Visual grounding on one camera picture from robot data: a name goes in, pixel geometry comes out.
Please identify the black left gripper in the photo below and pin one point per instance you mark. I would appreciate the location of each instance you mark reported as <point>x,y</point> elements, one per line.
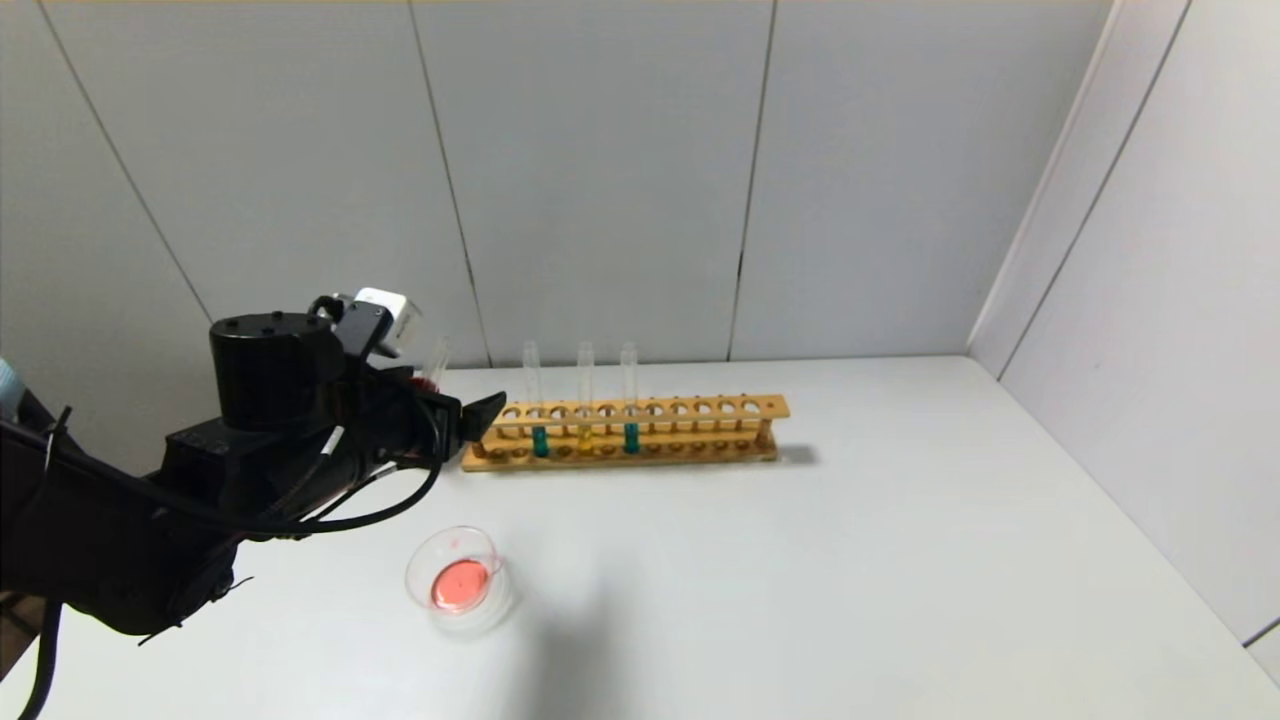
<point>446,421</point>

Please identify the test tube with blue pigment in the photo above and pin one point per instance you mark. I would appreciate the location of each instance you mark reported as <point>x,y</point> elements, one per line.
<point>540,442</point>

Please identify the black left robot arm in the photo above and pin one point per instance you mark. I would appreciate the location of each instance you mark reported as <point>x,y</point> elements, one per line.
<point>270,370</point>

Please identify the empty glass test tube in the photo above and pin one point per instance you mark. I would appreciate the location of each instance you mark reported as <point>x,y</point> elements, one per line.
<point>441,358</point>

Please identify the test tube with yellow pigment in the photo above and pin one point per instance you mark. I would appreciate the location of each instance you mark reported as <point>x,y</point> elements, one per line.
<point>585,440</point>

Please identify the wooden test tube rack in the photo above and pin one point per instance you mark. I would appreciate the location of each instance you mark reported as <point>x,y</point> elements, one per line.
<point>600,452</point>

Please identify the test tube with green pigment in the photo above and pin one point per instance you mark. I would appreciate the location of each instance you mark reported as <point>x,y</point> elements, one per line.
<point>631,438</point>

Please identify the dark red cup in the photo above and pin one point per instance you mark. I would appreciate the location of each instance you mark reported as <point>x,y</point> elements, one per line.
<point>418,381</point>

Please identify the clear glass dish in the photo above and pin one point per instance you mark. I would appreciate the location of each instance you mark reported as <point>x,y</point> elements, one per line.
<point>460,585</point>

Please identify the person in blue clothing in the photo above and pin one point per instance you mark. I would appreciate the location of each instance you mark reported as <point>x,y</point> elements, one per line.
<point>8,390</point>

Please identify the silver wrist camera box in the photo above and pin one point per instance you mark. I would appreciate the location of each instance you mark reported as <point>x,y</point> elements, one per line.
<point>390,318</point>

